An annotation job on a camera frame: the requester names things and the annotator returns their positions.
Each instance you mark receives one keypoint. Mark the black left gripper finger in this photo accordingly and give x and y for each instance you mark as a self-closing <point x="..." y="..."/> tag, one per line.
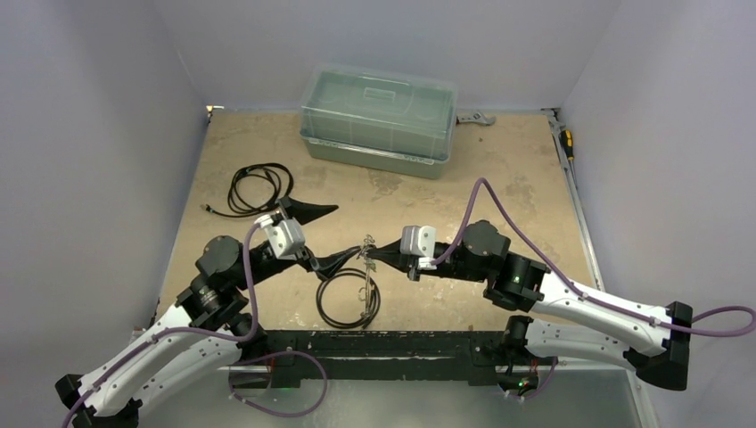
<point x="304" y="212"/>
<point x="327" y="267"/>

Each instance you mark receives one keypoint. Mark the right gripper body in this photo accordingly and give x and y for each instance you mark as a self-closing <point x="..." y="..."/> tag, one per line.
<point x="410" y="264"/>

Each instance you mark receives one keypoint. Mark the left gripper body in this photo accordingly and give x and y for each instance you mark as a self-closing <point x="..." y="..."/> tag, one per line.
<point x="263" y="269"/>

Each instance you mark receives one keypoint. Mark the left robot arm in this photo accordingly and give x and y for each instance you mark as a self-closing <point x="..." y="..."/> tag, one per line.
<point x="213" y="322"/>

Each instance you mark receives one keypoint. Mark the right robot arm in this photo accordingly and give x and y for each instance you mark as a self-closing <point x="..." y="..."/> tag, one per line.
<point x="551" y="317"/>

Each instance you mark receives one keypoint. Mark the silver adjustable wrench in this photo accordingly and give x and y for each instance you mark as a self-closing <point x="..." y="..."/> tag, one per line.
<point x="477" y="118"/>

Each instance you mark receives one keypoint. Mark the yellow black screwdriver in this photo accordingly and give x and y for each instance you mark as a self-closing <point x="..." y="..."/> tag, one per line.
<point x="566" y="142"/>

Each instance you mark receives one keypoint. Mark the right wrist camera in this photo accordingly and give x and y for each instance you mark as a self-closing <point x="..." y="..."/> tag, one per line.
<point x="418" y="243"/>

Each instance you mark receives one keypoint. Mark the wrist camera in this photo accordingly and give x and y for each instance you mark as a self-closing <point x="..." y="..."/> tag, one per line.
<point x="284" y="235"/>
<point x="418" y="243"/>

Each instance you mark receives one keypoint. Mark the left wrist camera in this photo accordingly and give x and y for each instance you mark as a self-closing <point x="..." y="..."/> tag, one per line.
<point x="284" y="235"/>

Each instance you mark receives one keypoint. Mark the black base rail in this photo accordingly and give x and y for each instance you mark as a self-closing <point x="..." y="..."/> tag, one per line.
<point x="285" y="358"/>

